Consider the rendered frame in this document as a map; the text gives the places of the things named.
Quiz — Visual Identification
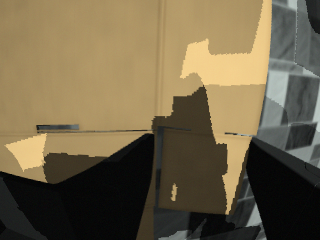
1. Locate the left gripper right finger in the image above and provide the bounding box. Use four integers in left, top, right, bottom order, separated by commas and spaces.
246, 137, 320, 240

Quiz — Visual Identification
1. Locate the cardboard blank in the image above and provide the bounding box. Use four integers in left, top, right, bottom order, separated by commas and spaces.
0, 0, 272, 240

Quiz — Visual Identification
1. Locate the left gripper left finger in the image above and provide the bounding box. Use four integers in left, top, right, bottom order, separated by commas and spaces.
0, 133, 154, 240

